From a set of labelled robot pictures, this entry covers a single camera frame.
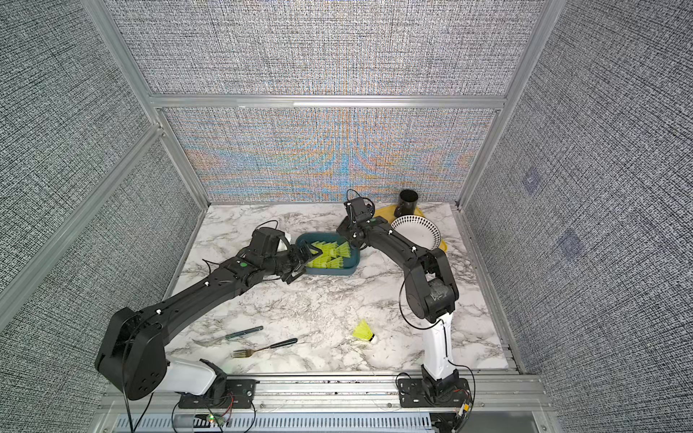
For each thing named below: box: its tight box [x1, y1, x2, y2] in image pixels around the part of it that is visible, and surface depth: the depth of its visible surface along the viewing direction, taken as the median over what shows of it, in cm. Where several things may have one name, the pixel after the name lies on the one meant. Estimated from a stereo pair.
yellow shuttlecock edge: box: [336, 240, 352, 258], surface depth 102 cm
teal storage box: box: [295, 231, 361, 277], surface depth 100 cm
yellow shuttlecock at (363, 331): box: [351, 318, 378, 344], surface depth 84 cm
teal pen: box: [225, 325, 264, 340], surface depth 87 cm
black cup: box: [394, 188, 419, 218], surface depth 112 cm
